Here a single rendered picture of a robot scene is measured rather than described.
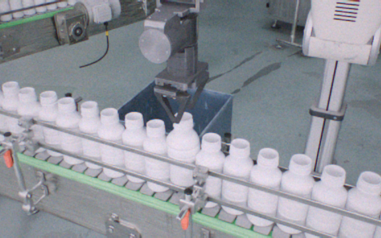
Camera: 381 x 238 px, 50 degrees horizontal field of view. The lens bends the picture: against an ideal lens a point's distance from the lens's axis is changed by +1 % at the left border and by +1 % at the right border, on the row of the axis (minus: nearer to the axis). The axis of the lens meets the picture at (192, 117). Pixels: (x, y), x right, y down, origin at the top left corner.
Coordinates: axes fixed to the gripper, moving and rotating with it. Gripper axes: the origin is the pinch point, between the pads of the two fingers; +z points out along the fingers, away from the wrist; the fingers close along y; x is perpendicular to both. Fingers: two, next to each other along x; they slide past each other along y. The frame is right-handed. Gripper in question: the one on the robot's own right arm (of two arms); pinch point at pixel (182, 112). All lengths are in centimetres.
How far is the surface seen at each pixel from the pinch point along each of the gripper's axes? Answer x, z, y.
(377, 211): 37.8, 9.4, 1.5
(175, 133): -0.9, 4.4, 1.7
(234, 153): 11.6, 5.6, 1.2
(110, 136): -16.3, 9.0, 2.6
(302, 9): -46, 88, -384
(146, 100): -39, 31, -49
